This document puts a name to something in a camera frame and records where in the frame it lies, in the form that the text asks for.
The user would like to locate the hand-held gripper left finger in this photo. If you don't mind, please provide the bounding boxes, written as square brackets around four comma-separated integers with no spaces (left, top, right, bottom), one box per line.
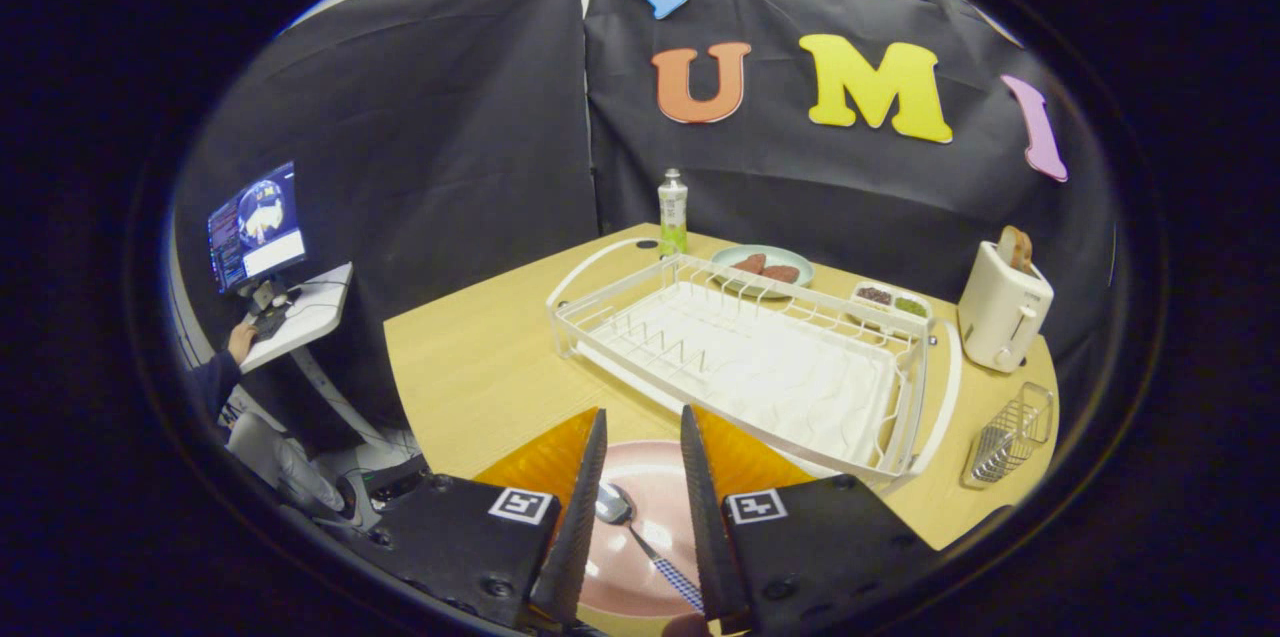
[365,407,609,630]

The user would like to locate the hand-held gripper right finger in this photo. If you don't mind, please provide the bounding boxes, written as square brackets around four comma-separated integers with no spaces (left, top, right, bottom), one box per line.
[680,404,941,636]

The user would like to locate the spoon with checkered blue handle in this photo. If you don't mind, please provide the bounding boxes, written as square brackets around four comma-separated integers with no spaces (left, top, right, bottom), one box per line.
[595,482,706,613]

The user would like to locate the pink plate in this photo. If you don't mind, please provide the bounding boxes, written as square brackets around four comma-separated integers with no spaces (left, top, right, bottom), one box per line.
[578,440,706,618]

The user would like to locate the white wire dish rack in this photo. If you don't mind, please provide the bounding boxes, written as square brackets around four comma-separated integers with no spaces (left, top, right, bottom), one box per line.
[546,237,964,496]

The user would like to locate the metal wire basket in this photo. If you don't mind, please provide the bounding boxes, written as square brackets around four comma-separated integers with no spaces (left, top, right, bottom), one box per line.
[962,382,1056,490]

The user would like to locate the teal plate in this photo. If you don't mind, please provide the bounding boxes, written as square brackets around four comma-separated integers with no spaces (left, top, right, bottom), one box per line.
[710,244,816,296]

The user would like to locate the white two-compartment condiment tray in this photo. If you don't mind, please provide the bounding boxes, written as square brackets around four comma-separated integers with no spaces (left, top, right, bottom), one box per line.
[850,280,935,333]

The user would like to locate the clear bottle with green liquid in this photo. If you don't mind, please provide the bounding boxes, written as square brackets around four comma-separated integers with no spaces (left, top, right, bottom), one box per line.
[658,168,689,258]

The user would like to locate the white side desk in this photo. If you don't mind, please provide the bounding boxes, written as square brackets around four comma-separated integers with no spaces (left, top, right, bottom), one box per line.
[238,262,421,458]

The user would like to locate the white toaster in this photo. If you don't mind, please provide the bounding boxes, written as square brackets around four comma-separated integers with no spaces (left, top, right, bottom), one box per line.
[957,240,1055,374]

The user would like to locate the toast slice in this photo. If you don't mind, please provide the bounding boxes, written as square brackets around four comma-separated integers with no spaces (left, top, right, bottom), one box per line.
[997,225,1034,275]

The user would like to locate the computer monitor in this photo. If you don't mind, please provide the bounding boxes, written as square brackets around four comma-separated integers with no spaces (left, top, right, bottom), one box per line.
[206,160,309,296]

